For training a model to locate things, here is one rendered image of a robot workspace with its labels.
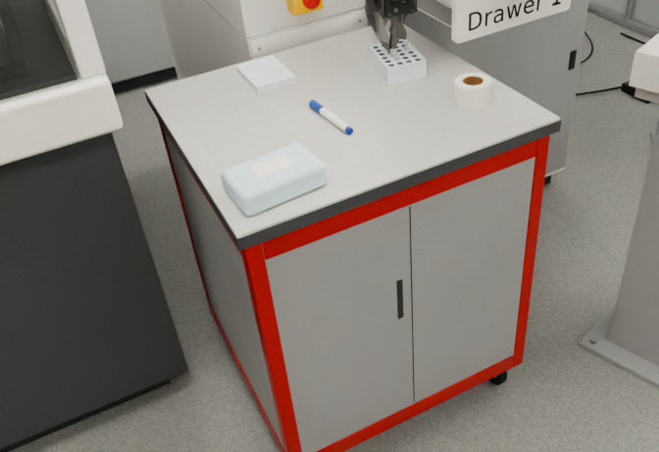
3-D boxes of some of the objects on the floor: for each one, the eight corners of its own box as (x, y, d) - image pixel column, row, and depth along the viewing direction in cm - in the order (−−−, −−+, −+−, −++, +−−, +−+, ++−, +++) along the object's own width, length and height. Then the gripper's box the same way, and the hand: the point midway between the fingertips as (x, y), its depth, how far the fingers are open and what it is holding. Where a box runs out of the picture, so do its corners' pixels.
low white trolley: (526, 388, 168) (561, 117, 122) (295, 506, 148) (236, 236, 103) (402, 255, 211) (394, 18, 165) (211, 333, 191) (143, 89, 146)
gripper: (375, -41, 123) (380, 68, 135) (422, -50, 124) (422, 58, 137) (360, -54, 130) (366, 51, 142) (404, -62, 131) (406, 42, 144)
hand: (388, 43), depth 141 cm, fingers closed
